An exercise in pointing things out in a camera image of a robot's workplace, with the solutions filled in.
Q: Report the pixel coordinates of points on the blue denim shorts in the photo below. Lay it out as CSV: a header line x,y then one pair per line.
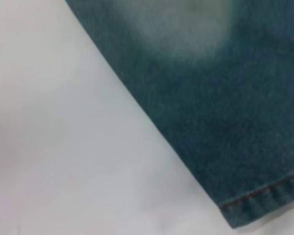
x,y
210,98

